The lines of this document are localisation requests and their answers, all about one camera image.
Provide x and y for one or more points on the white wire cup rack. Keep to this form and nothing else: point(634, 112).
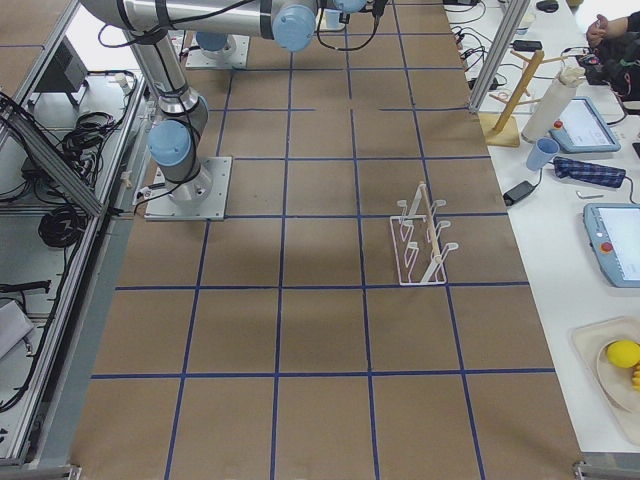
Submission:
point(415, 232)

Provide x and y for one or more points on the yellow lemon toy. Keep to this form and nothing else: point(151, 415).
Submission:
point(623, 353)

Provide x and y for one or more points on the blue plaid folded umbrella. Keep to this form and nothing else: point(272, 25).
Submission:
point(592, 173)

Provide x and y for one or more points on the teach pendant near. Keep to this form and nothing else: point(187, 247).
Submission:
point(613, 233)

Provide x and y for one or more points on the blue cup on side table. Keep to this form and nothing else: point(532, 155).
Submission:
point(543, 151)

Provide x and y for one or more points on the person hand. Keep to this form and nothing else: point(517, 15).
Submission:
point(599, 30)

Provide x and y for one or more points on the teach pendant far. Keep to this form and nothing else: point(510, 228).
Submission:
point(581, 129)

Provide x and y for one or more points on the white plastic cup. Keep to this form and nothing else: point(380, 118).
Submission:
point(331, 18)

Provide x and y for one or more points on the aluminium frame post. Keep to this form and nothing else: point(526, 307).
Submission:
point(515, 11)

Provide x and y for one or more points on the beige tray with plate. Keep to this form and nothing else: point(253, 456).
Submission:
point(615, 383)

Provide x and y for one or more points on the black power adapter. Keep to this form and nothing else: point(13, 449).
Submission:
point(518, 193)

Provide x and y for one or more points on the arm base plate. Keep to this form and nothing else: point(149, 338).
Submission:
point(203, 198)
point(237, 61)

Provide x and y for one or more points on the wooden mug tree stand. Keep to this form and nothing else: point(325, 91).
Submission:
point(502, 130)

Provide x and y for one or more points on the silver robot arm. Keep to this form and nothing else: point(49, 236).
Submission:
point(167, 37)
point(215, 45)

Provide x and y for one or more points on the teach pendant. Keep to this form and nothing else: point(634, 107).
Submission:
point(613, 233)
point(581, 129)

